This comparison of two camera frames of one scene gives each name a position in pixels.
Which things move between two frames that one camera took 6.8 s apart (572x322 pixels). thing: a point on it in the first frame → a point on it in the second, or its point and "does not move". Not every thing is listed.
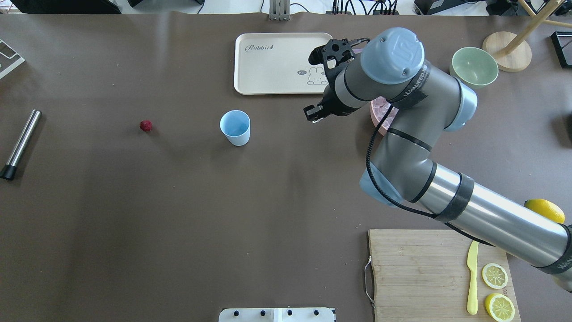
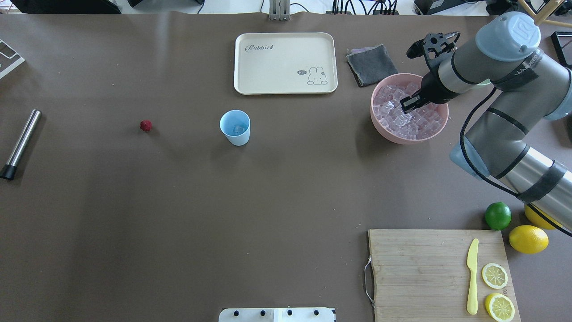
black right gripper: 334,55 → 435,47
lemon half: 499,307 does not move
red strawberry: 146,125 does not move
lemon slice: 494,276 does not move
